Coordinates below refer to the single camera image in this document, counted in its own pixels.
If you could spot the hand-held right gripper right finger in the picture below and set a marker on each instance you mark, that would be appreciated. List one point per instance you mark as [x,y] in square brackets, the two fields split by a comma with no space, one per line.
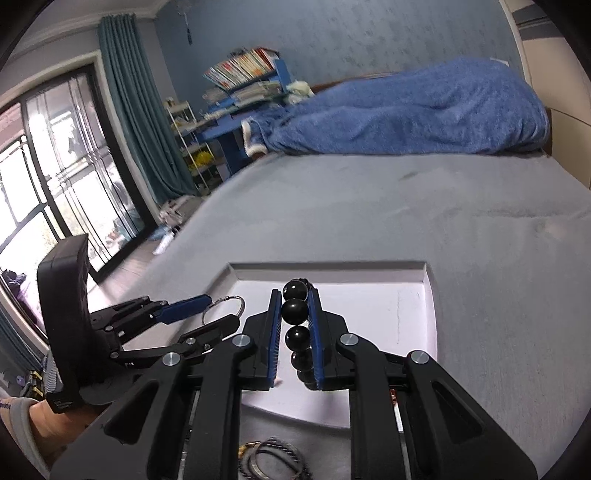
[316,344]

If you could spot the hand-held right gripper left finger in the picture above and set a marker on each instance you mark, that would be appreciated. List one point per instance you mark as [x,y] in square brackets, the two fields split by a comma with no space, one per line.
[276,332]

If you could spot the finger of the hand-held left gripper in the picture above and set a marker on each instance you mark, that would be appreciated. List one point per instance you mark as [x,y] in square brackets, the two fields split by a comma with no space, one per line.
[184,308]
[203,334]

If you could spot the grey jewelry tray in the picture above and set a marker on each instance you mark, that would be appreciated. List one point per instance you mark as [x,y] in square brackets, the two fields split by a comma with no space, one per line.
[369,318]

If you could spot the person's left forearm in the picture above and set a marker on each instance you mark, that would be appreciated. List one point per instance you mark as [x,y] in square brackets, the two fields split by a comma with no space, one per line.
[46,424]

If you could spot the clutter on floor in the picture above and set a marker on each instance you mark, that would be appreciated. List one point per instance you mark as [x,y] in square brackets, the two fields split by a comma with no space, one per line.
[168,217]

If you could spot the gold bangle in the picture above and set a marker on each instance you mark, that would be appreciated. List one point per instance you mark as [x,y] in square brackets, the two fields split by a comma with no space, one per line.
[245,450]

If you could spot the black framed glass door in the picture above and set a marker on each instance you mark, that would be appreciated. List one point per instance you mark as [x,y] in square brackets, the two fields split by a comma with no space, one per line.
[99,152]

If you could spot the blue bookshelf desk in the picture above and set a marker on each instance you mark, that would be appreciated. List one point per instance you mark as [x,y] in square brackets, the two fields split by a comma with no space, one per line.
[226,134]

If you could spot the teal curtain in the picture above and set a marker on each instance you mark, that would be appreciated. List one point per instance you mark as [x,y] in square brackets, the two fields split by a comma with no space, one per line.
[138,115]

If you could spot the plush toy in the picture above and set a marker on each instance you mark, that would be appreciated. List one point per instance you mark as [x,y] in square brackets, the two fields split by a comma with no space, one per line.
[299,91]

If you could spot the row of books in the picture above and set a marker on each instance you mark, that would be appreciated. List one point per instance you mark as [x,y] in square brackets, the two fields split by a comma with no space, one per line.
[242,69]

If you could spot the blue fleece blanket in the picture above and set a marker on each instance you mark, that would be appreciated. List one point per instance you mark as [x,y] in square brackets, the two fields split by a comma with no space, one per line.
[415,110]

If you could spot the beige headboard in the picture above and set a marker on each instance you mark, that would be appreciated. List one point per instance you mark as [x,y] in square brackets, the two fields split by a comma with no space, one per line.
[565,124]

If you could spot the hanging wall ornament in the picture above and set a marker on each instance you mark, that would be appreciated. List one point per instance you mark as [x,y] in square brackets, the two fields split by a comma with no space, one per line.
[188,32]

